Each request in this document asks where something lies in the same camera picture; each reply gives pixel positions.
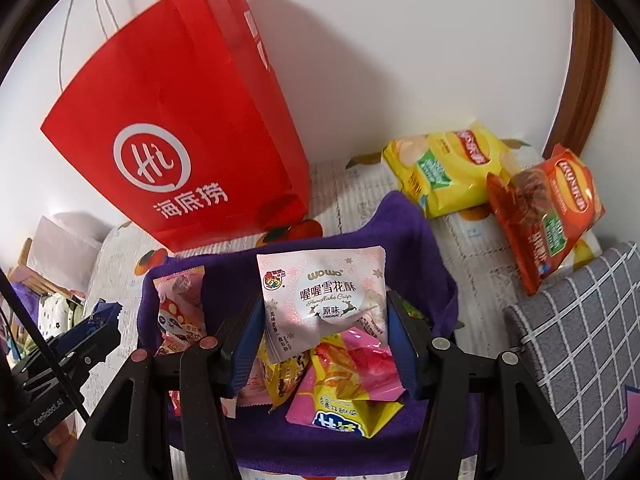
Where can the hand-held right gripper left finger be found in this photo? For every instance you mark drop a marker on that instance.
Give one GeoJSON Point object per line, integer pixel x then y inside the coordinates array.
{"type": "Point", "coordinates": [247, 355]}

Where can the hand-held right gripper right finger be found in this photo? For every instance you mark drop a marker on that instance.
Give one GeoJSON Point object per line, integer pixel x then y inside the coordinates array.
{"type": "Point", "coordinates": [405, 350]}

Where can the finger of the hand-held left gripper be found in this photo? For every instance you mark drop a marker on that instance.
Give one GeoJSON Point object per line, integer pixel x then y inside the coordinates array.
{"type": "Point", "coordinates": [102, 317]}
{"type": "Point", "coordinates": [95, 347]}

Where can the pink bear snack packet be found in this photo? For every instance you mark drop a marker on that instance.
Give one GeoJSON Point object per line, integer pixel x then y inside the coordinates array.
{"type": "Point", "coordinates": [255, 386]}

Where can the green snack packet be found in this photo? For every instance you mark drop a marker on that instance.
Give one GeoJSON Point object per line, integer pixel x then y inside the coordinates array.
{"type": "Point", "coordinates": [417, 316]}

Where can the yellow triangular snack packet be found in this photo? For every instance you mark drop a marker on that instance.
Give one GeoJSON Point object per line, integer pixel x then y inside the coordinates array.
{"type": "Point", "coordinates": [287, 375]}

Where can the pink yellow snack packet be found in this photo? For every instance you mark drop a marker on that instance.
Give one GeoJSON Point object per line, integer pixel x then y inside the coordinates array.
{"type": "Point", "coordinates": [345, 390]}

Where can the panda snack packet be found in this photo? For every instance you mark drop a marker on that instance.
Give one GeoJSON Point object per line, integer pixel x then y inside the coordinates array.
{"type": "Point", "coordinates": [177, 305]}

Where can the red snack packet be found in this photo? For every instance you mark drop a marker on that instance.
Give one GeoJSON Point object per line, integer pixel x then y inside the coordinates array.
{"type": "Point", "coordinates": [175, 402]}

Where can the pale pink snack packet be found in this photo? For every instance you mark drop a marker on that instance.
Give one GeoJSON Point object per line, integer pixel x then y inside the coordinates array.
{"type": "Point", "coordinates": [320, 290]}

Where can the purple towel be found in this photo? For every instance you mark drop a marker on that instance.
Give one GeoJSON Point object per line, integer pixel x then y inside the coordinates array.
{"type": "Point", "coordinates": [400, 240]}

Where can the person's left hand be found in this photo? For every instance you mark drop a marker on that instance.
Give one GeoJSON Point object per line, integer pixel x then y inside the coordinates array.
{"type": "Point", "coordinates": [67, 450]}

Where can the purple cloth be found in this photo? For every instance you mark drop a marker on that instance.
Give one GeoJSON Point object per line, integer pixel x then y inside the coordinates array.
{"type": "Point", "coordinates": [25, 292]}

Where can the fruit print tablecloth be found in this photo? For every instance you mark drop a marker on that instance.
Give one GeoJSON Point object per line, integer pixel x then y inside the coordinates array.
{"type": "Point", "coordinates": [350, 190]}

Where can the grey checked cloth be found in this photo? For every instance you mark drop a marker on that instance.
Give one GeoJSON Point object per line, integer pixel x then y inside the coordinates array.
{"type": "Point", "coordinates": [575, 335]}

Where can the yellow chips bag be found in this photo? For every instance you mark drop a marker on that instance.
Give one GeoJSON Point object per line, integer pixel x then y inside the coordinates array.
{"type": "Point", "coordinates": [450, 170]}

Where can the red orange chips bag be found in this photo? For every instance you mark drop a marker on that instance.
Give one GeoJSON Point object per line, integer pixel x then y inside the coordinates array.
{"type": "Point", "coordinates": [545, 220]}

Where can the red paper bag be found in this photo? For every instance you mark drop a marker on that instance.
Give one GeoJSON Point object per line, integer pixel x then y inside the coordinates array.
{"type": "Point", "coordinates": [190, 110]}

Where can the brown wooden door frame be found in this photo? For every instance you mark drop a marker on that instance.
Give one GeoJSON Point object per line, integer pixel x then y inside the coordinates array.
{"type": "Point", "coordinates": [585, 85]}

